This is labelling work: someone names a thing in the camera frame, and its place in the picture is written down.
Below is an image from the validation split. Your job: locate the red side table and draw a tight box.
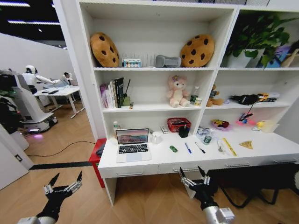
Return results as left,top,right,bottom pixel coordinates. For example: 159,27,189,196
88,138,108,189

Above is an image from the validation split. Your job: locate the black book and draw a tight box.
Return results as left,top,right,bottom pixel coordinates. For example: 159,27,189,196
114,77,125,109

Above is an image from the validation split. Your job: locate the white shelf desk unit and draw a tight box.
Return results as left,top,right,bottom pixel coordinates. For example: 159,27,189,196
52,0,299,206

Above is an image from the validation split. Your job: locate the pink toy with sticks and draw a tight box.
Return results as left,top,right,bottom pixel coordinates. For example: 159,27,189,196
235,104,257,127

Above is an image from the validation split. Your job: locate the black furry toy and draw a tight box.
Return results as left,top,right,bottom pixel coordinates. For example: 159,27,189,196
228,93,260,106

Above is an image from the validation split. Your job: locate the black marker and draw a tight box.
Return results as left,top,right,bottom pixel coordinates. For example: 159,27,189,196
194,141,206,154

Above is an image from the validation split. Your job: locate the black pen holder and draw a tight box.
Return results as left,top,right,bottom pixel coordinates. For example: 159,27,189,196
178,124,191,139

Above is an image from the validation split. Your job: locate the white plant pot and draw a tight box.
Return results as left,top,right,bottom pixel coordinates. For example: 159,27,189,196
227,48,266,69

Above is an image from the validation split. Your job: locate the lilac frilly plate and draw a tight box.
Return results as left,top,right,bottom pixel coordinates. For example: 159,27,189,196
211,121,235,132

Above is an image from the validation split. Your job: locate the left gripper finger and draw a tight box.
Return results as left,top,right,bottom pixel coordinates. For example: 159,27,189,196
63,170,83,195
43,173,60,195

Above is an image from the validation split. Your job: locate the purple book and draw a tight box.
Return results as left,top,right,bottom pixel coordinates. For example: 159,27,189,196
100,84,109,109

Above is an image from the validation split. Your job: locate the green leafy plant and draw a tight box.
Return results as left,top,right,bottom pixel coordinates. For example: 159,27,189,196
225,11,293,68

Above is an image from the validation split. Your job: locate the brown teddy bear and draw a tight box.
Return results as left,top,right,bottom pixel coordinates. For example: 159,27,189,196
206,84,225,108

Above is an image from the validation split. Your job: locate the clear plastic spoon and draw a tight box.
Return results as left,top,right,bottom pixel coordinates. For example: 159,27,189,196
215,139,226,155

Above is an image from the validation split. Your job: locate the black floor cable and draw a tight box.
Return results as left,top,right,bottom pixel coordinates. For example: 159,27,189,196
26,140,97,158

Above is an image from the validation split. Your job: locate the yellow ruler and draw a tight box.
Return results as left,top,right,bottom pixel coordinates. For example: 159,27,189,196
221,137,239,157

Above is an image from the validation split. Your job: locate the white desk drawer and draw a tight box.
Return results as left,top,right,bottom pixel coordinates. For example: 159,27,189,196
207,156,267,170
98,163,160,180
265,153,299,164
157,161,211,175

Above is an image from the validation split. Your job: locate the box with coloured circles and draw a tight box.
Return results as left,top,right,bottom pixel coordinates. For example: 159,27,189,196
122,58,142,69

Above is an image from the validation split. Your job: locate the red mesh basket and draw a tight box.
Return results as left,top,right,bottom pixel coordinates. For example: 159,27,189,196
166,117,192,133

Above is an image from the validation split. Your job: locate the toy pizza slice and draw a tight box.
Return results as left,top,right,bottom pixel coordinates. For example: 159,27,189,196
239,140,254,150

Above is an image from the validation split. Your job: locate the blue purple box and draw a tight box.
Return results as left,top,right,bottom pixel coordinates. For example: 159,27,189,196
263,45,292,69

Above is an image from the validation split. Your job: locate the black floor strip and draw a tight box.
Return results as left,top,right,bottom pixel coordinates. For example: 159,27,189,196
28,161,93,171

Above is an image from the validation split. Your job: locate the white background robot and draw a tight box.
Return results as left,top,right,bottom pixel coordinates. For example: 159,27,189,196
14,64,62,134

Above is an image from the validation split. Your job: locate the silver laptop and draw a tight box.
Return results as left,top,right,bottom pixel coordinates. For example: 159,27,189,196
115,127,153,163

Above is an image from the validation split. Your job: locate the brown cookie cushion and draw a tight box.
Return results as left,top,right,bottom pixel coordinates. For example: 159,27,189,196
90,32,121,68
180,34,216,68

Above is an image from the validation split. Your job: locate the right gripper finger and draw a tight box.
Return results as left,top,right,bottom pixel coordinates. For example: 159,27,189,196
197,165,211,186
179,167,195,188

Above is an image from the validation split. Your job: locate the white book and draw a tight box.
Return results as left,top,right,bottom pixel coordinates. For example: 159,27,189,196
107,81,114,109

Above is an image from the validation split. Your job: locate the grey pouch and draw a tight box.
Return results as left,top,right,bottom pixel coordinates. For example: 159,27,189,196
95,141,107,157

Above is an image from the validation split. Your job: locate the clear plastic container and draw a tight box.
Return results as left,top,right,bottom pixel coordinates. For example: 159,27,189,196
262,119,280,133

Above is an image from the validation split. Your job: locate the white office desk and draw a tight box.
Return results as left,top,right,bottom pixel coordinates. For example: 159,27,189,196
33,86,85,119

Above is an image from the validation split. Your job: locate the pink plush animal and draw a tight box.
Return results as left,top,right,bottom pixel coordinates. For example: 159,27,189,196
166,75,191,109

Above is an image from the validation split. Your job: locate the grey neck pillow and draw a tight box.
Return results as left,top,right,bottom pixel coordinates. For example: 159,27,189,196
155,55,182,69

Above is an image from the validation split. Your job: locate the wooden figure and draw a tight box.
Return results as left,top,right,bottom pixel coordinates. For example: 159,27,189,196
281,48,299,69

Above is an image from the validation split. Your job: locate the white door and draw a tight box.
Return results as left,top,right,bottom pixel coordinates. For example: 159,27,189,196
0,125,35,191

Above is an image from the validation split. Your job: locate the brown spine book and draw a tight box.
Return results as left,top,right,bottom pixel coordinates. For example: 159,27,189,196
112,80,117,109

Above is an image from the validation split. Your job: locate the white lidded jar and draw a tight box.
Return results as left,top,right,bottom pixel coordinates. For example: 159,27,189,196
151,131,163,145

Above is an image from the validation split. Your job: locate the yellow toy truck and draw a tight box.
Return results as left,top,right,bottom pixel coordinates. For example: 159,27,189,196
256,92,278,103

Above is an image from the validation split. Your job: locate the green label bottle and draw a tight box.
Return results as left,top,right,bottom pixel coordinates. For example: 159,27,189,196
113,120,121,138

